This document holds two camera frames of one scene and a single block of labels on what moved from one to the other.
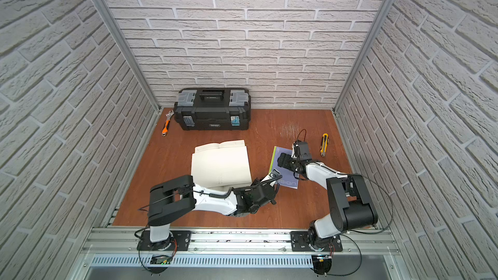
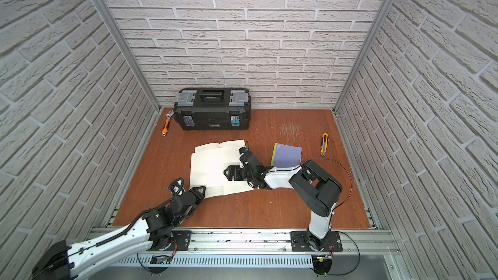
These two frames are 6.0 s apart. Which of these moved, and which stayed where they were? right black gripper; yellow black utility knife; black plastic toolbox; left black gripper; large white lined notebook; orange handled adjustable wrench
Moved: right black gripper; left black gripper
Stayed: black plastic toolbox; large white lined notebook; orange handled adjustable wrench; yellow black utility knife
